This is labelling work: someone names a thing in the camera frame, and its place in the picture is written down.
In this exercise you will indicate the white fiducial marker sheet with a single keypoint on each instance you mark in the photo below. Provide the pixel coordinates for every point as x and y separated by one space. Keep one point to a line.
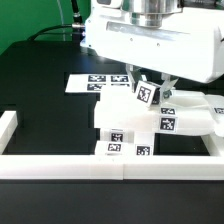
92 83

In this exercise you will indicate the white U-shaped fence frame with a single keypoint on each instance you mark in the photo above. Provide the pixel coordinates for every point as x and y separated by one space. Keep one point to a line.
89 167

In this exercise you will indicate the white chair back piece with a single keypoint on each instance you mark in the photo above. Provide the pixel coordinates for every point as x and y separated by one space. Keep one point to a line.
188 113

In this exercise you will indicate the white chair seat plate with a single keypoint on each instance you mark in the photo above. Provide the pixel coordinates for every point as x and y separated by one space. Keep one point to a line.
143 144

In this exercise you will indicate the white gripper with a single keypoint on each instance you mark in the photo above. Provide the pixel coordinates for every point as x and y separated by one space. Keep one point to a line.
189 44

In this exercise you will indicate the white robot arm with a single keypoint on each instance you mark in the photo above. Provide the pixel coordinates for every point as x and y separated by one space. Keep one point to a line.
144 13

